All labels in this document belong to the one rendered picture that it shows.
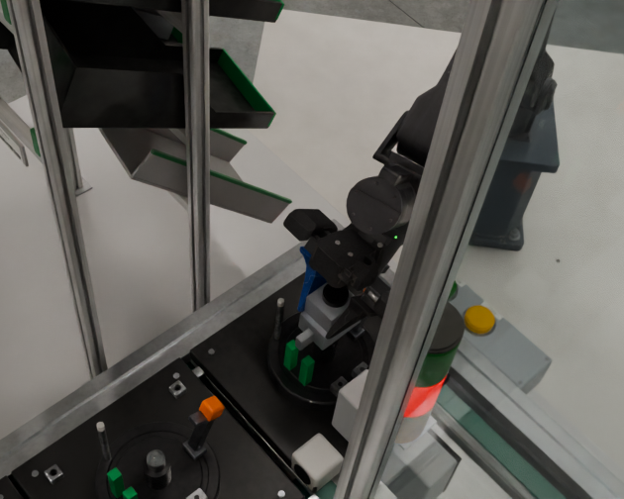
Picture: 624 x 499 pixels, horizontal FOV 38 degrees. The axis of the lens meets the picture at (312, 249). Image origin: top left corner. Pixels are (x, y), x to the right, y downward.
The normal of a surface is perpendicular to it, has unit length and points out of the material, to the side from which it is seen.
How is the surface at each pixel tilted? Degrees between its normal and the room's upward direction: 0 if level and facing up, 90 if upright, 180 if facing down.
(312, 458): 0
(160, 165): 90
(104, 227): 0
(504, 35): 90
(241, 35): 0
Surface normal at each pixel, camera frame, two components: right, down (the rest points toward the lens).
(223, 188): 0.53, 0.70
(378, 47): 0.09, -0.60
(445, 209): -0.74, 0.50
